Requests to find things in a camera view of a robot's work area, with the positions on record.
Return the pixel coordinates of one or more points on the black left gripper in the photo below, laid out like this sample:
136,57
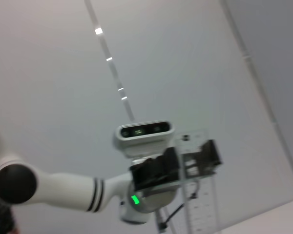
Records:
149,173

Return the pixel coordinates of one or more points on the clear plastic ruler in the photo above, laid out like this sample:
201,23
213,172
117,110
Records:
200,212

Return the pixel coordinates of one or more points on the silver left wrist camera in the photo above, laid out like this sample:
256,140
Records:
141,146

